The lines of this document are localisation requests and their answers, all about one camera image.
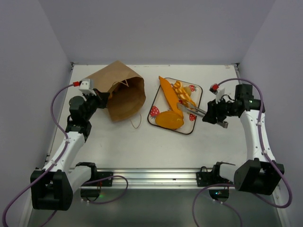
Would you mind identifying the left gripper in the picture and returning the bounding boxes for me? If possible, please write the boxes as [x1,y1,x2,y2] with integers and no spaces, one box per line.
[82,88,109,121]

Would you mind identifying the metal tongs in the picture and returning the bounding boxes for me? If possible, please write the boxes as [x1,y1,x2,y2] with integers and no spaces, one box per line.
[177,103,228,129]

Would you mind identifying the brown paper bag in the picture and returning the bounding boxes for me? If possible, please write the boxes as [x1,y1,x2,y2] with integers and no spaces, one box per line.
[87,61,146,122]

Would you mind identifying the twisted striped fake pastry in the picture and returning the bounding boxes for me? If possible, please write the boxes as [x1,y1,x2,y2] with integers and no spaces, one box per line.
[173,80,196,107]

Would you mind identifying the orange fake baguette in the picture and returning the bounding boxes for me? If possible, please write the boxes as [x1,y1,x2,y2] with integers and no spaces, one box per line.
[159,76,184,119]

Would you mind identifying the oval orange fake loaf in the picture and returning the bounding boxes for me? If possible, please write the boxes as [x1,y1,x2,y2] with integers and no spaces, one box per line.
[155,111,184,130]

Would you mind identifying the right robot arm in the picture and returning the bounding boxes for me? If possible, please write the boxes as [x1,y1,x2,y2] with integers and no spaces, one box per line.
[202,84,285,195]

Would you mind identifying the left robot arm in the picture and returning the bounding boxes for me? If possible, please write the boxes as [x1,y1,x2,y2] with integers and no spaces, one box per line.
[30,89,110,211]

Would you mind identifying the strawberry print tray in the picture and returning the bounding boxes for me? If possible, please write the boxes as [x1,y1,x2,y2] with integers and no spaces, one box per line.
[147,78,204,135]

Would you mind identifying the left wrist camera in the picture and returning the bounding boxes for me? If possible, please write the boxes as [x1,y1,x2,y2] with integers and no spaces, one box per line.
[72,79,95,94]

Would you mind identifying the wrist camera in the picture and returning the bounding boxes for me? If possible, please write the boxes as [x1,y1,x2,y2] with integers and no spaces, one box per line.
[72,79,95,94]
[209,84,225,103]

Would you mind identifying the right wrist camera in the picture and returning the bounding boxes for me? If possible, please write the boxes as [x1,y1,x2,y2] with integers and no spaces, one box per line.
[209,84,225,103]

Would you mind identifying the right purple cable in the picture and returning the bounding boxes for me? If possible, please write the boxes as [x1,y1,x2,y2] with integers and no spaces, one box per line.
[191,78,293,227]

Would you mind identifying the purple cable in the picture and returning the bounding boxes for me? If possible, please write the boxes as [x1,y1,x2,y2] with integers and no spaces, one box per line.
[2,84,129,227]
[191,78,293,227]

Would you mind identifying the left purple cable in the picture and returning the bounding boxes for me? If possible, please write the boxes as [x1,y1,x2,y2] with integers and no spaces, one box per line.
[2,84,129,227]

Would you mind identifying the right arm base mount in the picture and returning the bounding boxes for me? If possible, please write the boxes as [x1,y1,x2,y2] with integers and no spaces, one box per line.
[196,162,232,202]

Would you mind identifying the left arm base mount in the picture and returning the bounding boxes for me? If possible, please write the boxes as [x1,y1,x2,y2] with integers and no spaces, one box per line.
[80,171,113,201]

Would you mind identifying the aluminium frame rail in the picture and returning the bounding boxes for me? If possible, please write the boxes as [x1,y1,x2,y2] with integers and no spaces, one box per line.
[30,168,277,189]

